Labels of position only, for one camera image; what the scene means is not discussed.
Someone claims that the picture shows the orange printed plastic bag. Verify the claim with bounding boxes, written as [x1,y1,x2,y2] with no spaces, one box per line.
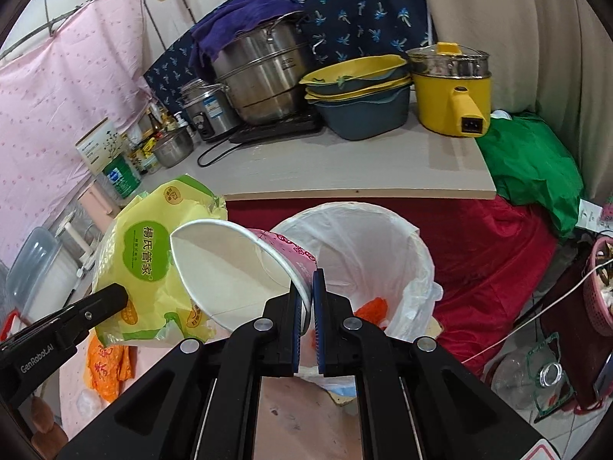
[84,333,135,403]

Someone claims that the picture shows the red plastic bag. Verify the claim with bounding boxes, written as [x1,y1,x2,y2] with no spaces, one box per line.
[354,297,388,329]

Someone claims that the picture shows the pink floral paper cup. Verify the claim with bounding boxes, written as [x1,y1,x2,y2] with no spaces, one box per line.
[169,218,317,334]

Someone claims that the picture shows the yellow-green snack bag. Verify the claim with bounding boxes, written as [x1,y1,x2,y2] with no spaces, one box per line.
[92,174,228,347]

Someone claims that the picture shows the white trash bin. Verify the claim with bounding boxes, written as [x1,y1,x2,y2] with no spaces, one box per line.
[270,200,445,396]

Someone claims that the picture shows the person's right hand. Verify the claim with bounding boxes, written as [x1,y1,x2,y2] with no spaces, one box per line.
[31,397,69,459]

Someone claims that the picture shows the white dish rack box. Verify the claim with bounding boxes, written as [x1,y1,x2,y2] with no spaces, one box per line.
[6,227,79,323]

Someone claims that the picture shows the clear plastic bottle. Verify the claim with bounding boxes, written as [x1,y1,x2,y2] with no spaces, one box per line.
[484,332,575,421]

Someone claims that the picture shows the white glass kettle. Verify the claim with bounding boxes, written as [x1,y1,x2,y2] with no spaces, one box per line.
[55,211,100,278]

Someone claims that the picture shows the red velvet curtain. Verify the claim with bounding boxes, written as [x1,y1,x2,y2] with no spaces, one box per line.
[229,197,557,375]

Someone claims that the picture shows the pink electric kettle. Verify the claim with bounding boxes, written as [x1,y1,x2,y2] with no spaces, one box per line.
[78,182,120,224]

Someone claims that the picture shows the green tin can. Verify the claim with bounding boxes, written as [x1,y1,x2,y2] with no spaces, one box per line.
[103,154,140,199]

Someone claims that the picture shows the pink plastic basket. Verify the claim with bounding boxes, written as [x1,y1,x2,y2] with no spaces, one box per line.
[583,235,612,337]

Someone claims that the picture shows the white cardboard box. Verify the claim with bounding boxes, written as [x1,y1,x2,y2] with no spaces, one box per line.
[75,117,123,176]

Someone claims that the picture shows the yellow label jar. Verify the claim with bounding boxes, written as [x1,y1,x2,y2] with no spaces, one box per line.
[129,136,161,176]

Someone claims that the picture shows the small steel bowl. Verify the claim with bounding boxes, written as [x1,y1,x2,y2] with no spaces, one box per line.
[153,128,194,168]

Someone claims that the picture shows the green plastic bag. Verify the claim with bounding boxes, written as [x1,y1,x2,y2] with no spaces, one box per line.
[477,109,584,239]

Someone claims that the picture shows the steel rice cooker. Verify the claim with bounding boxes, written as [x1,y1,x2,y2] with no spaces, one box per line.
[180,79,240,141]

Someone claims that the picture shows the black induction cooktop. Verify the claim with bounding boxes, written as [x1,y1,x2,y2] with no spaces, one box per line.
[229,115,324,145]

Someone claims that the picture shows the pink dotted curtain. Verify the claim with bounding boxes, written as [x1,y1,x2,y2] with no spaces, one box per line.
[0,0,152,265]

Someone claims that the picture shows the stacked blue yellow basins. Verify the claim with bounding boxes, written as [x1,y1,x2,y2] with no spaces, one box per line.
[299,54,411,141]

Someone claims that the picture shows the yellow electric pot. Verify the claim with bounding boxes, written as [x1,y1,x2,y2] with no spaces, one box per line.
[407,42,492,138]

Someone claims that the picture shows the large steel stockpot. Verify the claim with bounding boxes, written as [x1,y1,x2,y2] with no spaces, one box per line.
[212,10,316,126]

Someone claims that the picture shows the purple towel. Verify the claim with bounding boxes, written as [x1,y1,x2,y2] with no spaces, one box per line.
[189,0,303,79]

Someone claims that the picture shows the beige curtain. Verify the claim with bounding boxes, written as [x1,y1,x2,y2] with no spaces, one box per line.
[427,0,612,202]

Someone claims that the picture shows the navy floral backsplash cloth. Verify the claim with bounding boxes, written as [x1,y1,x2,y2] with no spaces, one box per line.
[144,0,433,112]

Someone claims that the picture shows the black power cable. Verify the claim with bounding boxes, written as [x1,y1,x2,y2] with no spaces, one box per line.
[195,136,251,168]

